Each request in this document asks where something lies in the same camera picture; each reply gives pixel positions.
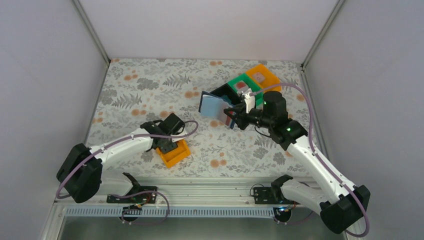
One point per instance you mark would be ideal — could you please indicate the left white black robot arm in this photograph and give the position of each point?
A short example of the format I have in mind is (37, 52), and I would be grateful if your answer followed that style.
(86, 170)

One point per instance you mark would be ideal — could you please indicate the aluminium rail frame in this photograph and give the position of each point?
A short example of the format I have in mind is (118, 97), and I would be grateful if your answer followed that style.
(218, 191)

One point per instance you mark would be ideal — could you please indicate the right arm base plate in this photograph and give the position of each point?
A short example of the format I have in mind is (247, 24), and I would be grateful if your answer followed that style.
(264, 196)

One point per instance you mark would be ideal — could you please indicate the green bin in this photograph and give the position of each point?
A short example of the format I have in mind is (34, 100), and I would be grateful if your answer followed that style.
(248, 80)

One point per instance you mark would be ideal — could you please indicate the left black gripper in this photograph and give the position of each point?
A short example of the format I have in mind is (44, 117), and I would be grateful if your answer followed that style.
(166, 145)

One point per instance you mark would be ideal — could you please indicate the black bin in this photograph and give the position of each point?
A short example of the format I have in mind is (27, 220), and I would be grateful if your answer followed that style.
(227, 93)

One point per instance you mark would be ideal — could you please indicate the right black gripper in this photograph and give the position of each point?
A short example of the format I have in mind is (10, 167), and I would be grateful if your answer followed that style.
(237, 117)

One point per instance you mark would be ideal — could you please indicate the card in far orange bin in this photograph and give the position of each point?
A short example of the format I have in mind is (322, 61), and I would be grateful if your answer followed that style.
(258, 77)

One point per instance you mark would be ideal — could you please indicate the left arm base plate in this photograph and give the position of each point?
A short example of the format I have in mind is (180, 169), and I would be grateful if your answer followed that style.
(137, 195)

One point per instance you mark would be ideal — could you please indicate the near orange bin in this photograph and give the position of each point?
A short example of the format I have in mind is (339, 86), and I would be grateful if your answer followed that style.
(176, 155)

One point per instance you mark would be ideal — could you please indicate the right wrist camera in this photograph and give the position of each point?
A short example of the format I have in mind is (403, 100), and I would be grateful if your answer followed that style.
(249, 100)

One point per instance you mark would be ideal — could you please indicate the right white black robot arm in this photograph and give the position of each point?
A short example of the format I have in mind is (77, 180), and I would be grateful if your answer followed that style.
(341, 205)

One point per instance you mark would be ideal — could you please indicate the floral table mat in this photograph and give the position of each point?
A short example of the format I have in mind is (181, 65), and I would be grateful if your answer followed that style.
(136, 91)

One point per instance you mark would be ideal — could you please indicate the blue card holder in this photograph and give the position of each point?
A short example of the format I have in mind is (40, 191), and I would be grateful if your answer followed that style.
(213, 106)

